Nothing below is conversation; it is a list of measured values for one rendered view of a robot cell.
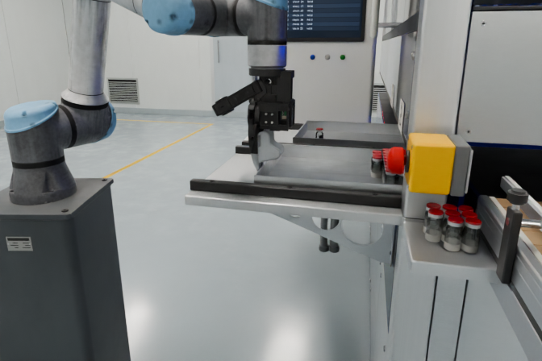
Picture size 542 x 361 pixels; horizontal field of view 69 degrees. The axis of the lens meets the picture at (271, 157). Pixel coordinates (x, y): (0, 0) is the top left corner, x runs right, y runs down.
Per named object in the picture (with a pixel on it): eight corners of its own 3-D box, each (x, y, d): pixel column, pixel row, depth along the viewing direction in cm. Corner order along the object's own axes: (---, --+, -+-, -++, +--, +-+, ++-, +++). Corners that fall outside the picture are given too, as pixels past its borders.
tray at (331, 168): (419, 165, 95) (421, 151, 94) (439, 207, 71) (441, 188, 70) (280, 156, 102) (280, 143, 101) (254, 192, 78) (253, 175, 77)
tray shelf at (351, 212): (410, 138, 131) (410, 132, 131) (451, 230, 66) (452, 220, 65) (269, 130, 142) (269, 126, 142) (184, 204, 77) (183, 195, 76)
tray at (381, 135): (412, 135, 126) (414, 124, 125) (423, 157, 102) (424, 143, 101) (306, 130, 134) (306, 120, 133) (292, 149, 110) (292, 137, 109)
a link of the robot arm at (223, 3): (175, -7, 74) (223, -11, 69) (212, -2, 84) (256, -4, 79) (177, 36, 76) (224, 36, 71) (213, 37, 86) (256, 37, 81)
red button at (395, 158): (411, 170, 60) (414, 144, 59) (414, 179, 56) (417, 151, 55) (385, 168, 61) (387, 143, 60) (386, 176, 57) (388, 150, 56)
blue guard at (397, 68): (381, 71, 250) (382, 41, 245) (410, 141, 68) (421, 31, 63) (379, 71, 250) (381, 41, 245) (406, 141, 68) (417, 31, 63)
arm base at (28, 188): (-5, 205, 95) (-13, 165, 92) (32, 184, 109) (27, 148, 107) (58, 205, 95) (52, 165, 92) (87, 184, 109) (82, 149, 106)
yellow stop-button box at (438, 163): (453, 180, 60) (460, 134, 58) (464, 197, 54) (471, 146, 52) (402, 176, 62) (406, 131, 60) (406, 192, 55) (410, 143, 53)
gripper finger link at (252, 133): (255, 155, 77) (255, 110, 75) (248, 155, 78) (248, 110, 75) (261, 150, 82) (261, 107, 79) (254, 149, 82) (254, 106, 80)
